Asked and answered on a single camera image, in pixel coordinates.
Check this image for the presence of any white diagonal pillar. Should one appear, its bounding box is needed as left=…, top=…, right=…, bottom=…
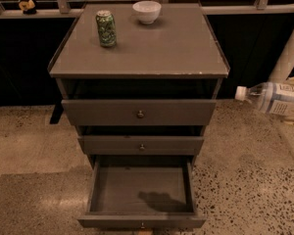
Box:
left=269, top=29, right=294, bottom=82

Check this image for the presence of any green soda can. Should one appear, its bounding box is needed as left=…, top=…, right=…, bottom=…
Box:
left=95, top=10, right=117, bottom=47

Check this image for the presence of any small yellow black object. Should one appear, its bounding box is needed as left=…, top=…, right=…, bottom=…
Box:
left=19, top=0, right=36, bottom=15

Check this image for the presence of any grey middle drawer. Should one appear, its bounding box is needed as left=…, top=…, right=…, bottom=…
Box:
left=77, top=135, right=204, bottom=155

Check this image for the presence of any white ceramic bowl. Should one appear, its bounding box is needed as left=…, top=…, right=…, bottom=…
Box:
left=132, top=1, right=162, bottom=24

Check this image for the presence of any metal window railing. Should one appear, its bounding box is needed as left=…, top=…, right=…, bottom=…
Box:
left=0, top=0, right=294, bottom=20

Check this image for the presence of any grey open bottom drawer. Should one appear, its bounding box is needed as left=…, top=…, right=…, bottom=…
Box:
left=78, top=155, right=206, bottom=229

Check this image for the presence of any grey top drawer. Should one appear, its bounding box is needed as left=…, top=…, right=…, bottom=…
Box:
left=62, top=99, right=216, bottom=126

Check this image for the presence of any grey drawer cabinet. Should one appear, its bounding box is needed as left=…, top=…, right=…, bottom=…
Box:
left=47, top=1, right=230, bottom=165

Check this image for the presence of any clear blue-label plastic bottle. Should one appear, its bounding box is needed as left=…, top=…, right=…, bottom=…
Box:
left=235, top=82, right=294, bottom=117

